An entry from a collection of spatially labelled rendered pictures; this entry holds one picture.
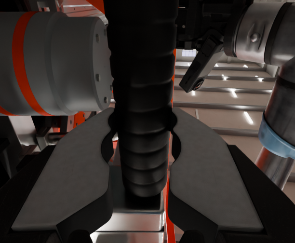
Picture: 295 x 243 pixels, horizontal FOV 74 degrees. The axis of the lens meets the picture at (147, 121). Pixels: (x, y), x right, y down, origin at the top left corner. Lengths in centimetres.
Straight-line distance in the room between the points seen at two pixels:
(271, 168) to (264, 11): 42
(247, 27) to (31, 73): 27
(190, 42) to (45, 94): 23
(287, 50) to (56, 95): 28
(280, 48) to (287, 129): 10
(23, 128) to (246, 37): 37
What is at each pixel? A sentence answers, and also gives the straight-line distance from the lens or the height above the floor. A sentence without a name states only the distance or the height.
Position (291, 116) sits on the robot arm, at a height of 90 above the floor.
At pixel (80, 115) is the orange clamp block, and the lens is 62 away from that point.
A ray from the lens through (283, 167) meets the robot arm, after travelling 63.
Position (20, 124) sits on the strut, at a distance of 39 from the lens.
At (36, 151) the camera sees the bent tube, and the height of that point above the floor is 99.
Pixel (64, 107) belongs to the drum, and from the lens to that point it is 28.
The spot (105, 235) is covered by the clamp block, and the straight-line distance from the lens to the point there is 18.
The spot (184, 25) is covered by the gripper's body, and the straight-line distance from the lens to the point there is 35.
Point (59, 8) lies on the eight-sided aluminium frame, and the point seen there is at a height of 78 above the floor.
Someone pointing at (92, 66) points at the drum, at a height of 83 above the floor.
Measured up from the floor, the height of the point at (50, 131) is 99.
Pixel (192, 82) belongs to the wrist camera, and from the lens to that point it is 37.
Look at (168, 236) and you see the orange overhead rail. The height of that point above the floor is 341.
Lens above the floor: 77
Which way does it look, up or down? 31 degrees up
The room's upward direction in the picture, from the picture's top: 180 degrees clockwise
